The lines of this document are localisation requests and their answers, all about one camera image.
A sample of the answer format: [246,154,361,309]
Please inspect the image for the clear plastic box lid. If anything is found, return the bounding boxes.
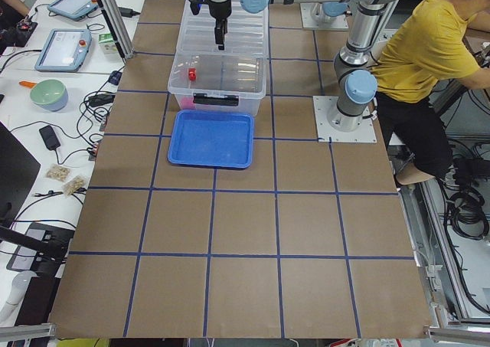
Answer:
[177,0,269,57]

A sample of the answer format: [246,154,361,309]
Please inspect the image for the green white carton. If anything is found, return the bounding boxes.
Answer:
[97,33,118,54]

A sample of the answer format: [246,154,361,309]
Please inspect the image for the clear plastic storage box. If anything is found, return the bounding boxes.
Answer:
[168,54,266,116]

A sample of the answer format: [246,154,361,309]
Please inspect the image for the green bowl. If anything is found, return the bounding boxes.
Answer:
[30,79,68,112]

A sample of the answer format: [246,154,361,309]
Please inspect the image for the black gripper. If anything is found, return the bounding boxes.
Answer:
[207,0,232,51]

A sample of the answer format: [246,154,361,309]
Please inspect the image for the blue plastic tray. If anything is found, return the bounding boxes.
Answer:
[168,110,255,169]

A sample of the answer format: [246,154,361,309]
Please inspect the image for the aluminium frame post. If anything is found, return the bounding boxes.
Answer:
[96,0,134,60]

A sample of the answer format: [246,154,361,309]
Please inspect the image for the snack bag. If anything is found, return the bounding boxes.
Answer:
[45,164,71,182]
[62,175,87,196]

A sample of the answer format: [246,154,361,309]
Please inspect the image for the red block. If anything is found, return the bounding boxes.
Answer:
[188,67,197,82]

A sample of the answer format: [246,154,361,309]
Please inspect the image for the toy carrot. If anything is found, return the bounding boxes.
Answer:
[19,80,37,89]

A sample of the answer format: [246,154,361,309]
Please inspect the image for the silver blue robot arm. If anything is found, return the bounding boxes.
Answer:
[239,0,398,133]

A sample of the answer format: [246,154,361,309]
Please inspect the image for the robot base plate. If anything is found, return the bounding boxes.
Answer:
[313,96,377,143]

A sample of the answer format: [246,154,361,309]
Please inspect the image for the person in yellow shirt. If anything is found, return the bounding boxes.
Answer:
[372,0,489,188]

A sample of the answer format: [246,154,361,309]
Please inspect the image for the grey teach pendant tablet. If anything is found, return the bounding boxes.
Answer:
[34,29,92,72]

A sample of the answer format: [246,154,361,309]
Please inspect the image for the black power adapter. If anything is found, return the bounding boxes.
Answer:
[39,125,60,151]

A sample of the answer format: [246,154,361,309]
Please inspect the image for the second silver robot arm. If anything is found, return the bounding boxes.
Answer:
[311,2,348,24]

